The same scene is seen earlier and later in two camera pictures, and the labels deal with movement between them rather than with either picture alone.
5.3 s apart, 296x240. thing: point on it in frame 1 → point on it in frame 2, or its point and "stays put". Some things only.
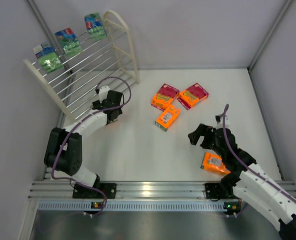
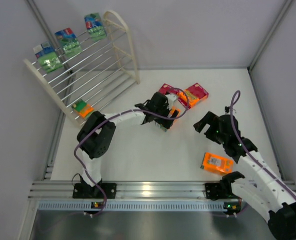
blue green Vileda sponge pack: (48, 58) stays put
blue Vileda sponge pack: (94, 26) stays put
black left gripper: (115, 115) → (168, 116)
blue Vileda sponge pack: (67, 38) stays put
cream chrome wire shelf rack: (104, 68) stays put
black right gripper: (208, 137) → (210, 127)
